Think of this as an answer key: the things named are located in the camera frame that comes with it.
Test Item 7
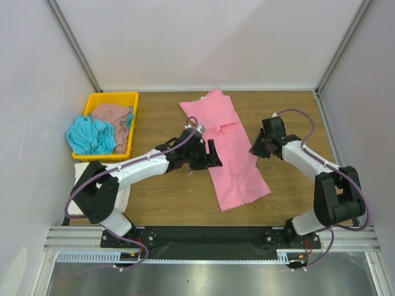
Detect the folded white t shirt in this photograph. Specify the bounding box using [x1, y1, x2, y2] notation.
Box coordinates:
[68, 162, 130, 216]

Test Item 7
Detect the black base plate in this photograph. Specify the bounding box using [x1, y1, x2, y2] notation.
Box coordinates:
[101, 224, 323, 260]

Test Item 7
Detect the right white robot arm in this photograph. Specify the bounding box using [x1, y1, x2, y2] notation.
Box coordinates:
[250, 115, 367, 248]

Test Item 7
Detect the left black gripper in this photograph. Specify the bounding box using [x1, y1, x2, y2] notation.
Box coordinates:
[183, 139, 221, 171]

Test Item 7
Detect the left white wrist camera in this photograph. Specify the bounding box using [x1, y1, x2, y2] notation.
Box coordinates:
[185, 124, 206, 135]

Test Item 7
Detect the pink t shirt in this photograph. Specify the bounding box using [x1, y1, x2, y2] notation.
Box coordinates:
[180, 89, 271, 212]

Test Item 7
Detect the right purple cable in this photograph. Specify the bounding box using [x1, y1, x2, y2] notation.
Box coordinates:
[271, 109, 373, 272]

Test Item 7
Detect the yellow plastic bin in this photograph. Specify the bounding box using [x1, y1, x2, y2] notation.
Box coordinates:
[72, 92, 139, 163]

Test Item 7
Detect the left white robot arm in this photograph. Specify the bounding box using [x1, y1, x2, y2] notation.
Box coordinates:
[70, 127, 222, 247]

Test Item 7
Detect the mauve t shirt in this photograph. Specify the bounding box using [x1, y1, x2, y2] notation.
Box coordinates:
[92, 104, 134, 154]

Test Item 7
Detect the turquoise t shirt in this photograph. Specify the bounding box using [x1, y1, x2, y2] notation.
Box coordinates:
[66, 112, 116, 155]

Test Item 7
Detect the grey slotted cable duct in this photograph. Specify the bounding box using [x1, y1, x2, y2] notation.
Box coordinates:
[57, 250, 307, 266]

